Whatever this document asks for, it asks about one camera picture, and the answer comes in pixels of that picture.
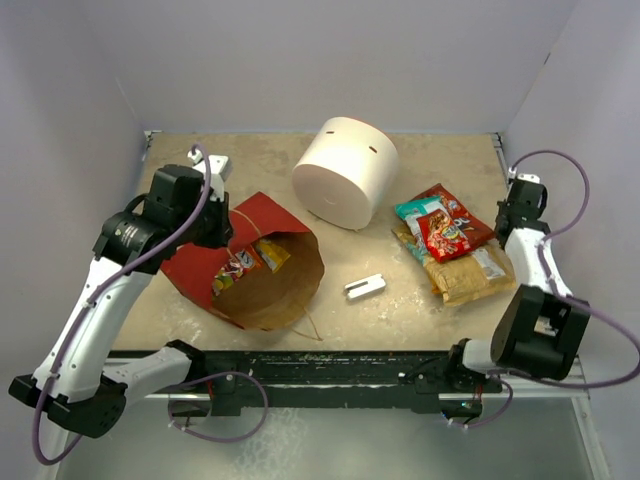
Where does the tan snack bag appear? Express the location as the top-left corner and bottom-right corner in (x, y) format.
(391, 224), (516, 306)

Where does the skittles candy packet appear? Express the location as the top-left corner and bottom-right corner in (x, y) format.
(212, 246), (262, 296)

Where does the teal white snack packet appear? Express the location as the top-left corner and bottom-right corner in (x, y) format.
(394, 196), (443, 264)

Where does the red paper bag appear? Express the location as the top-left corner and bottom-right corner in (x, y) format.
(161, 192), (325, 331)

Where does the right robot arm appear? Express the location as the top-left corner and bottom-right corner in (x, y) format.
(444, 174), (590, 391)

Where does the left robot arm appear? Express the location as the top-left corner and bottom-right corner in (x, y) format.
(9, 155), (233, 438)

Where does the yellow small snack packet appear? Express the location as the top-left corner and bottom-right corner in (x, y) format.
(254, 238), (290, 273)

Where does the white cylindrical bin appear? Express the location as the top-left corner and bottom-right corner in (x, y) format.
(292, 117), (399, 230)

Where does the small white stapler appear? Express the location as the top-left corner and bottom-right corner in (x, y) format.
(344, 274), (387, 302)

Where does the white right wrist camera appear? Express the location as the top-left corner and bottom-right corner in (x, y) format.
(507, 167), (540, 184)

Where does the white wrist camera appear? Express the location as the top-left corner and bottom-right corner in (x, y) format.
(507, 167), (540, 184)
(187, 151), (232, 190)

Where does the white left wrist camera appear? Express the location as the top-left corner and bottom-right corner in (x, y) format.
(187, 151), (232, 190)

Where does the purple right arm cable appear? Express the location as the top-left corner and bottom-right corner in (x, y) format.
(492, 149), (640, 391)

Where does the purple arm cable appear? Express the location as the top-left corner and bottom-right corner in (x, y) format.
(492, 149), (640, 391)
(33, 143), (209, 466)

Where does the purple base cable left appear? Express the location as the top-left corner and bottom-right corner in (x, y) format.
(167, 370), (271, 444)

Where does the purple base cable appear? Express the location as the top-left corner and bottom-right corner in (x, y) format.
(444, 379), (514, 430)
(167, 370), (271, 444)

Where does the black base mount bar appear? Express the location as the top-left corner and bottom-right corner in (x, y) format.
(147, 339), (506, 419)

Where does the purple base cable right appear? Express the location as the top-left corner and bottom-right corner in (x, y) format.
(444, 379), (514, 430)

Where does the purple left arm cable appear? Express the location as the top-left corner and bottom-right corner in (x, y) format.
(33, 143), (209, 466)

